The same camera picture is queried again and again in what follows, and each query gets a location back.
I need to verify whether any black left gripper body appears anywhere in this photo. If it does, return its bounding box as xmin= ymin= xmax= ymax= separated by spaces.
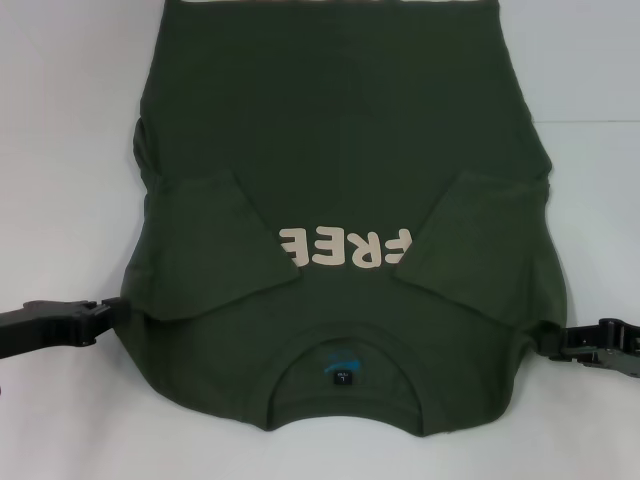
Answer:
xmin=0 ymin=298 xmax=87 ymax=361

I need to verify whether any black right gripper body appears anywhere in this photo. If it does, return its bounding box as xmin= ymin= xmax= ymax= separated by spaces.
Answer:
xmin=598 ymin=316 xmax=640 ymax=383

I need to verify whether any dark green FREE t-shirt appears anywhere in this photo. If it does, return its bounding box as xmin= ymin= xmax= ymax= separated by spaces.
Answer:
xmin=119 ymin=0 xmax=570 ymax=440

